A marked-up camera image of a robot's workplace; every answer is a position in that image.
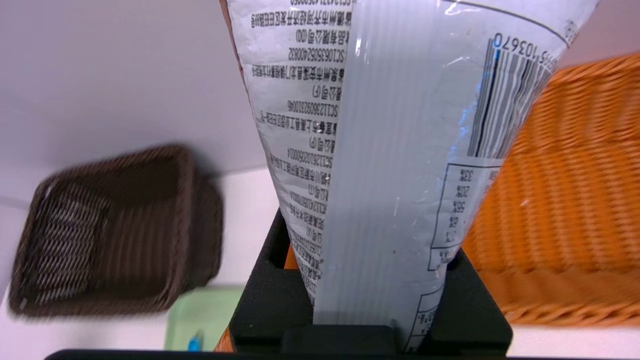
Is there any orange and silver snack bag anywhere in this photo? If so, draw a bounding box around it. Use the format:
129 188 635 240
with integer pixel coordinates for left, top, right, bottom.
220 0 601 352

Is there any light green plastic tray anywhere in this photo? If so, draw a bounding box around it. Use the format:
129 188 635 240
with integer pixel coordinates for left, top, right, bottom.
164 286 246 352

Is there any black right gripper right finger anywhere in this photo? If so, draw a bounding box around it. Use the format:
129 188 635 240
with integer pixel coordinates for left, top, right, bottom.
400 250 513 352

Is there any dark brown wicker basket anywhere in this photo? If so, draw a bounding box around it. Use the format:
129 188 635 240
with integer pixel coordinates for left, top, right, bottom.
7 144 225 318

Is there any orange wicker basket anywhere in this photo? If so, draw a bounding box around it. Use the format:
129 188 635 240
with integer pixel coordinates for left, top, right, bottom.
460 52 640 327

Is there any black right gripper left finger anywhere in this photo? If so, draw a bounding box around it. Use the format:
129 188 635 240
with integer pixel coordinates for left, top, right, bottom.
229 209 316 352

